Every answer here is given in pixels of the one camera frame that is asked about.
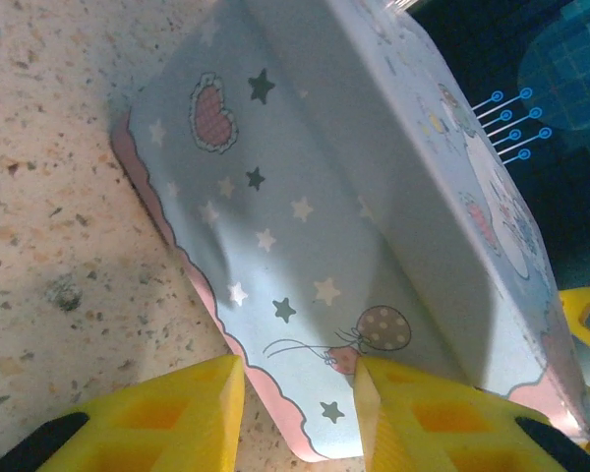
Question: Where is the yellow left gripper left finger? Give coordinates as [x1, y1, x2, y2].
[0, 353, 248, 472]

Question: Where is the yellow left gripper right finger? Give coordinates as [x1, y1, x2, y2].
[352, 356, 590, 472]

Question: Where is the pastel cartoon tin box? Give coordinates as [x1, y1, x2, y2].
[108, 0, 590, 463]

